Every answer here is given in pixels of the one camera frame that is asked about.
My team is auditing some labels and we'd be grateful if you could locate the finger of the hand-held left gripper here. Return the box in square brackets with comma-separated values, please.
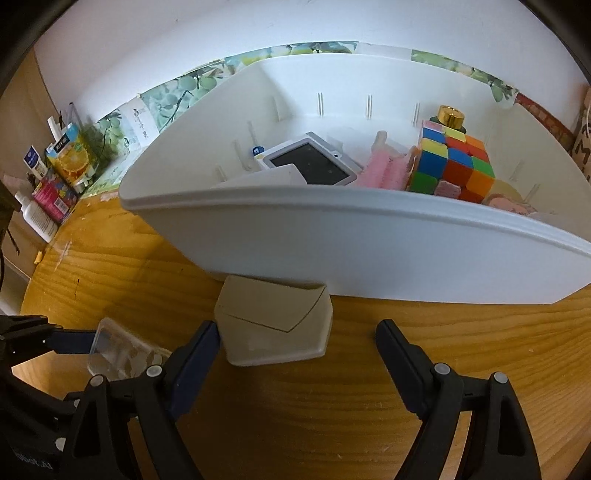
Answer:
[0, 315, 100, 366]

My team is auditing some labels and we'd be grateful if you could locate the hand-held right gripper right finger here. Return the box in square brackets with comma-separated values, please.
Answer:
[375, 319, 542, 480]

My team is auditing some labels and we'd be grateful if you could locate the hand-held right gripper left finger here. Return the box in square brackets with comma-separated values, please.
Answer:
[68, 320, 221, 480]

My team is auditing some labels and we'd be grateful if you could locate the clear plastic square box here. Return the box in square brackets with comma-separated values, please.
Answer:
[87, 317, 174, 380]

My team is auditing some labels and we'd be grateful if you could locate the cream envelope-shaped holder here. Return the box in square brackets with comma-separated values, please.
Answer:
[213, 274, 334, 367]

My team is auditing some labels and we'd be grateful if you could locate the white plastic bin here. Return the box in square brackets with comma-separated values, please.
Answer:
[119, 52, 591, 306]

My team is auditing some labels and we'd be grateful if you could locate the pink doll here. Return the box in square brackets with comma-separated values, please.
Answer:
[362, 131, 417, 190]

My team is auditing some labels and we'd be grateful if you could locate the colourful puzzle cube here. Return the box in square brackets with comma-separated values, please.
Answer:
[405, 120, 496, 205]

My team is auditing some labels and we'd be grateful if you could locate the white digital screen device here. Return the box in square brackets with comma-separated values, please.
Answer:
[250, 131, 363, 186]

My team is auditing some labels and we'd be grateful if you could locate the green perfume bottle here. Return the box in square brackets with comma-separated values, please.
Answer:
[429, 104, 468, 136]

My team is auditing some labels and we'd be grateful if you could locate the white spray bottle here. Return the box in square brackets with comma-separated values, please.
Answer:
[14, 191, 59, 244]

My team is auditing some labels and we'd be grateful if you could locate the pink can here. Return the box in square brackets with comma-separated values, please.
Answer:
[31, 178, 79, 223]

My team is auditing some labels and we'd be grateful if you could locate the orange juice carton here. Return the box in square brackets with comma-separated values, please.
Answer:
[45, 122, 101, 193]

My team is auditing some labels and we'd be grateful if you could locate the wooden desk hutch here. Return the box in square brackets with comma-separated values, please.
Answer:
[0, 44, 63, 282]

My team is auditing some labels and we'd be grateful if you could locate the grape print carton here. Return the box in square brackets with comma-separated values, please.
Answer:
[221, 41, 519, 108]
[93, 55, 232, 158]

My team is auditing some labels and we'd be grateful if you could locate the brown patterned board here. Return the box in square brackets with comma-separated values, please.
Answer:
[514, 91, 574, 149]

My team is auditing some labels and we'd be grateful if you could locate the patterned fabric bag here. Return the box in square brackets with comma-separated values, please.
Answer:
[569, 87, 591, 183]

